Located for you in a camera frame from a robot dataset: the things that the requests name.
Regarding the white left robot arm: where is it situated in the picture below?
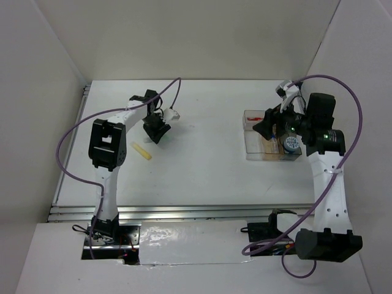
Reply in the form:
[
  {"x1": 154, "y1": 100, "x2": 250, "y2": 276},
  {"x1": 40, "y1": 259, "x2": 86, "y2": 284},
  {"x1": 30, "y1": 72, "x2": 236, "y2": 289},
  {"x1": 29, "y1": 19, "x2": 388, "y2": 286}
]
[{"x1": 88, "y1": 89, "x2": 171, "y2": 244}]

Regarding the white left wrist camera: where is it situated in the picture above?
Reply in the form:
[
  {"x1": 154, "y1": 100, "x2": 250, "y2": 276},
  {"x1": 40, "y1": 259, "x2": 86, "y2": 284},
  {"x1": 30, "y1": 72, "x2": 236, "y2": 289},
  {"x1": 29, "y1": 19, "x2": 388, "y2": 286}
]
[{"x1": 162, "y1": 108, "x2": 180, "y2": 123}]

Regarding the left side aluminium rail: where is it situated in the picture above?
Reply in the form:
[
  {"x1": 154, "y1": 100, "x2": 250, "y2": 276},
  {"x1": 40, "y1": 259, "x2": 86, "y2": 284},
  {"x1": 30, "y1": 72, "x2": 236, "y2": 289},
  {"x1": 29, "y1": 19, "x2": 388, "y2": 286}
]
[{"x1": 51, "y1": 84, "x2": 91, "y2": 206}]

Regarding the yellow translucent highlighter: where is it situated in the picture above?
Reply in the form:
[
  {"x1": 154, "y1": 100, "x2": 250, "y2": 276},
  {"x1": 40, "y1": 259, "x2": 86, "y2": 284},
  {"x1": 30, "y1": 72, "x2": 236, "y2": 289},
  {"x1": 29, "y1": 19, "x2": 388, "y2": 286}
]
[{"x1": 130, "y1": 142, "x2": 152, "y2": 160}]

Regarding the aluminium table edge rail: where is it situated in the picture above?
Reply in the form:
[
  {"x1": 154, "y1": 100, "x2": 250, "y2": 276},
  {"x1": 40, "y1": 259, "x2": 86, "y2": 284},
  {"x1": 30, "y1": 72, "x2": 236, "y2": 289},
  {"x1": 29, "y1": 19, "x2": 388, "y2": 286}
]
[{"x1": 47, "y1": 204, "x2": 311, "y2": 223}]

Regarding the red ballpoint pen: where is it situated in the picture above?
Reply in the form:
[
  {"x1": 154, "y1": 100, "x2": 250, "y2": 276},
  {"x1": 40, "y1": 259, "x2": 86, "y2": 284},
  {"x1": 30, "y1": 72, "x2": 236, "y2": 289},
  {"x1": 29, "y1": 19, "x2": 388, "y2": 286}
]
[{"x1": 246, "y1": 117, "x2": 263, "y2": 123}]

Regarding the clear compartment organizer box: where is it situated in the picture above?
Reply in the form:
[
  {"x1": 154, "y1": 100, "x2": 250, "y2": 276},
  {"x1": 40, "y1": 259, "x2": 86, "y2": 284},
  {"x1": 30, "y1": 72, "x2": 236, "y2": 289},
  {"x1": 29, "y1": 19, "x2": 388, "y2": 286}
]
[{"x1": 243, "y1": 110, "x2": 302, "y2": 161}]

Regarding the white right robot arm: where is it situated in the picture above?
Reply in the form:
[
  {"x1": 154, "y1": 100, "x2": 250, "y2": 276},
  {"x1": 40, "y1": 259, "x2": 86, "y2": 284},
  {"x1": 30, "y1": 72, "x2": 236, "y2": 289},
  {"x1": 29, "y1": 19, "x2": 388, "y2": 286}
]
[{"x1": 253, "y1": 90, "x2": 363, "y2": 263}]

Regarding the green translucent highlighter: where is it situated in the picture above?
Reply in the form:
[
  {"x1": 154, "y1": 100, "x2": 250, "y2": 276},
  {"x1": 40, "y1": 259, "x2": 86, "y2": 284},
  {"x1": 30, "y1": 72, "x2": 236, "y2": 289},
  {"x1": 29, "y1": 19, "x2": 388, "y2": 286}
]
[{"x1": 143, "y1": 137, "x2": 154, "y2": 143}]

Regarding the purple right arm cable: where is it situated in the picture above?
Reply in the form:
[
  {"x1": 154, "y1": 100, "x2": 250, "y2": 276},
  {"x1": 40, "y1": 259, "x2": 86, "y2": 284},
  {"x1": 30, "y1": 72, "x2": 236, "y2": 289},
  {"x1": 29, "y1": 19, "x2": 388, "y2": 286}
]
[{"x1": 241, "y1": 75, "x2": 364, "y2": 279}]

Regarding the clear blue cap glue bottle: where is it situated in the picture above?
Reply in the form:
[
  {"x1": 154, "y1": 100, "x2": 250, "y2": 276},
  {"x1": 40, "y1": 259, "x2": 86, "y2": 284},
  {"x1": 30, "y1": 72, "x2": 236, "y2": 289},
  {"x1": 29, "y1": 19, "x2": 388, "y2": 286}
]
[{"x1": 269, "y1": 135, "x2": 279, "y2": 154}]

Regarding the white taped front panel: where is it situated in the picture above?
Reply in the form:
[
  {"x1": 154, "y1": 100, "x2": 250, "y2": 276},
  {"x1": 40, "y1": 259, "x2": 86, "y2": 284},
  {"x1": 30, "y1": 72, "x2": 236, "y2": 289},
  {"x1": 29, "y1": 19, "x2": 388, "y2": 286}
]
[{"x1": 138, "y1": 220, "x2": 251, "y2": 265}]

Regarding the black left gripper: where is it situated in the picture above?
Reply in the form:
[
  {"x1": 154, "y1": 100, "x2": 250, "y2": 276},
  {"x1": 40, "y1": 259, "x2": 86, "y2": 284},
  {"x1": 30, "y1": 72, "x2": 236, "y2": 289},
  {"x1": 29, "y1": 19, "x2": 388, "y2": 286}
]
[{"x1": 142, "y1": 113, "x2": 171, "y2": 145}]

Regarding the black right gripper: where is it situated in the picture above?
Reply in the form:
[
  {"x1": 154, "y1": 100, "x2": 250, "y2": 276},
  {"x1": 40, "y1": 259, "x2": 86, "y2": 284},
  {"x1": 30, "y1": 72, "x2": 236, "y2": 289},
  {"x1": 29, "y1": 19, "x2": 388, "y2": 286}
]
[{"x1": 252, "y1": 96, "x2": 313, "y2": 140}]

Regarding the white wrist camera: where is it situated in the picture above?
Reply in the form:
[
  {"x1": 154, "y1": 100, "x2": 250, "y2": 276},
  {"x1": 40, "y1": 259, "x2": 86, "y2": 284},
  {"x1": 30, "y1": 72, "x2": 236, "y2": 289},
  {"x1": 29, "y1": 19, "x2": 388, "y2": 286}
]
[
  {"x1": 162, "y1": 108, "x2": 180, "y2": 123},
  {"x1": 275, "y1": 80, "x2": 300, "y2": 113}
]

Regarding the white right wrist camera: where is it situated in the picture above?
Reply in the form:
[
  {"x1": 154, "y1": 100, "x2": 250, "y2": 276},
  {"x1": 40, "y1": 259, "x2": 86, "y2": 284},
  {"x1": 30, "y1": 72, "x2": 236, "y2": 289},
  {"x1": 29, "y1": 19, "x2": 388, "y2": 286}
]
[{"x1": 275, "y1": 80, "x2": 300, "y2": 113}]

